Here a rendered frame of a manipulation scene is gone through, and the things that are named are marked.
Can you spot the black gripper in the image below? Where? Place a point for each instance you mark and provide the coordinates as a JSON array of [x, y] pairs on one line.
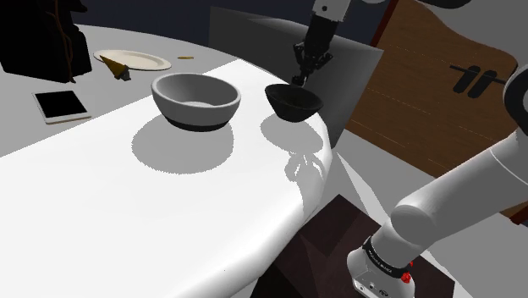
[[319, 35]]

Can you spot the black bowl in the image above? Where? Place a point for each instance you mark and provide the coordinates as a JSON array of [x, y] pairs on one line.
[[293, 103]]

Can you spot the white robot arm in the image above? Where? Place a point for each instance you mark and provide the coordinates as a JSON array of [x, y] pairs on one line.
[[453, 194]]

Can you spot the grey flat panel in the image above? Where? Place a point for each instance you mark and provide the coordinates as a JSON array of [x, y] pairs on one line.
[[255, 41]]

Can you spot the grey bowl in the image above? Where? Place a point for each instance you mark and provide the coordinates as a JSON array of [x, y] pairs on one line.
[[194, 103]]

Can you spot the cream plate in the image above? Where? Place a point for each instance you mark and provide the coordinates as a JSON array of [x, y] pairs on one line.
[[144, 60]]

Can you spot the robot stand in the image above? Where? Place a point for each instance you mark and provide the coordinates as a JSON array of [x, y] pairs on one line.
[[330, 239]]

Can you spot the brown cone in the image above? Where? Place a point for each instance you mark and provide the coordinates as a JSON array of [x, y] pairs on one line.
[[114, 67]]

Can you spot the white round table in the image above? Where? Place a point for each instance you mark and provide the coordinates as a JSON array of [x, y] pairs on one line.
[[123, 214]]

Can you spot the white tablet with black screen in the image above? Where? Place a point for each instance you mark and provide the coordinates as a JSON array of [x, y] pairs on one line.
[[62, 105]]

